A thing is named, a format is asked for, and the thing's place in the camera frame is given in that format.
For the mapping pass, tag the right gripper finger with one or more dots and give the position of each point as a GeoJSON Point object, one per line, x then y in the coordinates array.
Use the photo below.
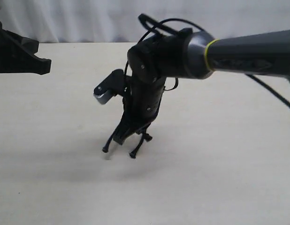
{"type": "Point", "coordinates": [127, 127]}

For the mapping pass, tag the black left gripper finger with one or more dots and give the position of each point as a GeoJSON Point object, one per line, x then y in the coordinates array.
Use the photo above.
{"type": "Point", "coordinates": [40, 66]}

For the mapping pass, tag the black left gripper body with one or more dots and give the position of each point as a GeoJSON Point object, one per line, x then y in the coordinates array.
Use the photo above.
{"type": "Point", "coordinates": [17, 53]}

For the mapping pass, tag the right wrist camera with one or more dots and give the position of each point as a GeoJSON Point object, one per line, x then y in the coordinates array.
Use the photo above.
{"type": "Point", "coordinates": [110, 87]}

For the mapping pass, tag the white backdrop curtain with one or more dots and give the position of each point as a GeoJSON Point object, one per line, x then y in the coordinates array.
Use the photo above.
{"type": "Point", "coordinates": [117, 20]}

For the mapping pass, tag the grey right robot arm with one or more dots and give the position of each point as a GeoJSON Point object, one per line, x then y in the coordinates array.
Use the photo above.
{"type": "Point", "coordinates": [193, 55]}

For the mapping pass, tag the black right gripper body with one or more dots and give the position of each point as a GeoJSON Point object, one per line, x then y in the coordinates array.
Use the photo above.
{"type": "Point", "coordinates": [142, 102]}

